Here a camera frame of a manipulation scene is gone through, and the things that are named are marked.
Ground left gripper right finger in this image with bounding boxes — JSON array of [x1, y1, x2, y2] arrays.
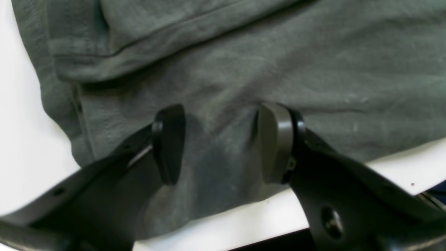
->
[[257, 102, 445, 251]]

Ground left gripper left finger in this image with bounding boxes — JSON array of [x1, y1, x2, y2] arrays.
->
[[1, 104, 186, 251]]

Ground dark grey T-shirt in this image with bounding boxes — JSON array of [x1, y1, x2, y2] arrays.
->
[[12, 0, 446, 239]]

